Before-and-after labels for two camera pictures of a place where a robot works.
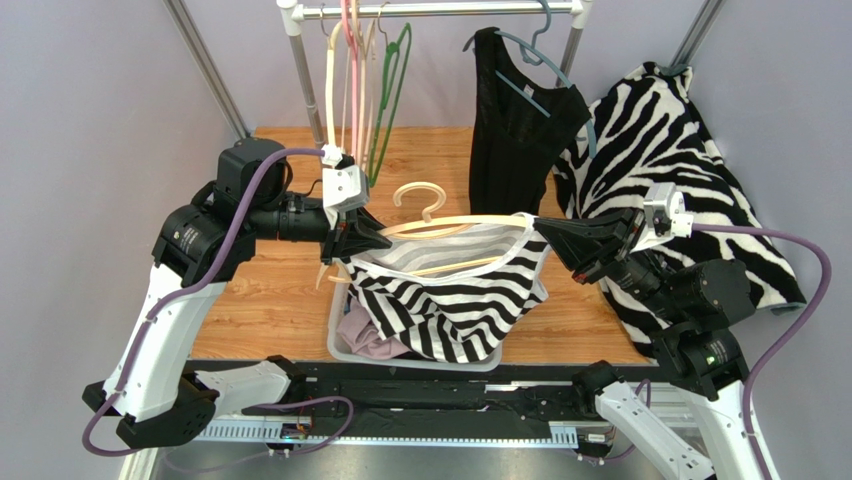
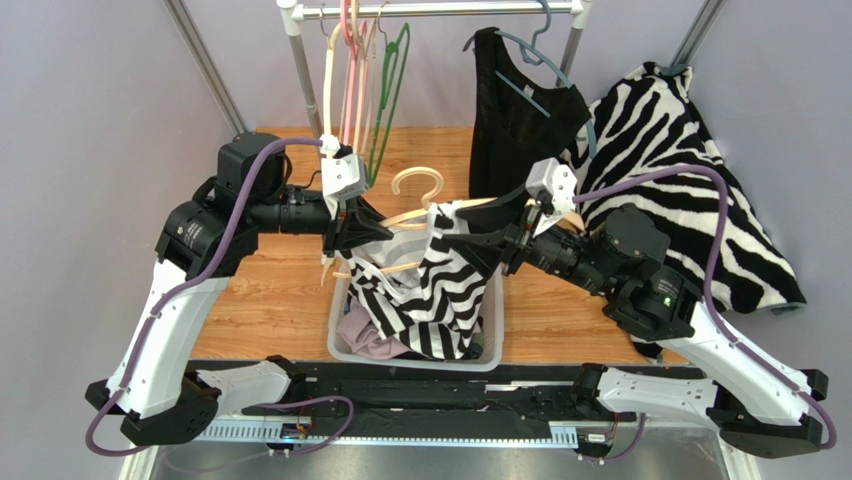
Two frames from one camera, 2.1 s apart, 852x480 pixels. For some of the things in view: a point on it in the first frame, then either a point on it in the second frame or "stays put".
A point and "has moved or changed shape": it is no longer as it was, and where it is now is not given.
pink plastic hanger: x=346 y=12 has moved or changed shape
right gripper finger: x=584 y=242 to x=490 y=251
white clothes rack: x=294 y=12 stays put
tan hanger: x=433 y=226 to x=402 y=216
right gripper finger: x=613 y=214 to x=497 y=215
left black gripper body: x=328 y=245 stays put
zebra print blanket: x=651 y=129 stays put
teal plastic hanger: x=532 y=55 stays put
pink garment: x=359 y=335 stays put
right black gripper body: x=625 y=242 to x=517 y=240
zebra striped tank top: x=451 y=295 has moved or changed shape
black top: x=520 y=130 stays put
